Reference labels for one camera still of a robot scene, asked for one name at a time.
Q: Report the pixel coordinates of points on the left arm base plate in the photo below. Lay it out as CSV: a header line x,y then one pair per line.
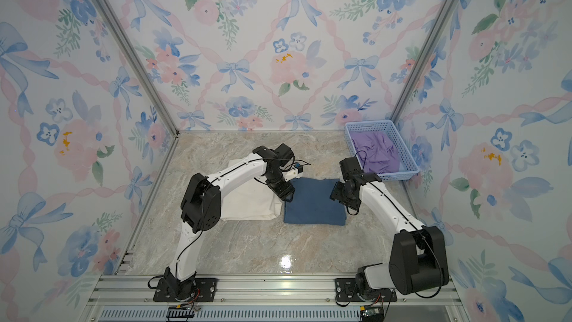
x,y
199,290

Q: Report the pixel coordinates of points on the light blue plastic basket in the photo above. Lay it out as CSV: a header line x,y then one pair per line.
x,y
408,167

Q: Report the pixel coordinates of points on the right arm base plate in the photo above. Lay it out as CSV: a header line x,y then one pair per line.
x,y
349,290

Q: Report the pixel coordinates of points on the right aluminium corner post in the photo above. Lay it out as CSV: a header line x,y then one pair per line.
x,y
442,17

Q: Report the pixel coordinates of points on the aluminium front rail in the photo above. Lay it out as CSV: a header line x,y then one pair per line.
x,y
261,297

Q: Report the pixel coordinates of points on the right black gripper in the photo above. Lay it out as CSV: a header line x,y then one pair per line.
x,y
336,193

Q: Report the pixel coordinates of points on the left aluminium corner post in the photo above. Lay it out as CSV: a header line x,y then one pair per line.
x,y
128,50

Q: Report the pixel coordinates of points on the purple t-shirt in basket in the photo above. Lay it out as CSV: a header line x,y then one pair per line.
x,y
376,151

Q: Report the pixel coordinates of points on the blue t-shirt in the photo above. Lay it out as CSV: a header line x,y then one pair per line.
x,y
312,205

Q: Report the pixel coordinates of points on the aluminium corner post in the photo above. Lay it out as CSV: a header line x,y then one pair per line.
x,y
128,50
442,17

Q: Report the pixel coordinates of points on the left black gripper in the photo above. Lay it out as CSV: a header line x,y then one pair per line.
x,y
286,192

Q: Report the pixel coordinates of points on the small green circuit board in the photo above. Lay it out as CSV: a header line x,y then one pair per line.
x,y
372,314

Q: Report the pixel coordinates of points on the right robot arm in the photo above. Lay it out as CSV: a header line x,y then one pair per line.
x,y
418,260

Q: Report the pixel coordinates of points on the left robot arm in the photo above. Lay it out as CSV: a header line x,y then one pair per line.
x,y
201,208

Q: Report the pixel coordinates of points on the white t-shirt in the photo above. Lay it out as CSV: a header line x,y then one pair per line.
x,y
244,198

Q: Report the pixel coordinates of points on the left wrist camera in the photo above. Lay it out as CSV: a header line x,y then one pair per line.
x,y
294,173

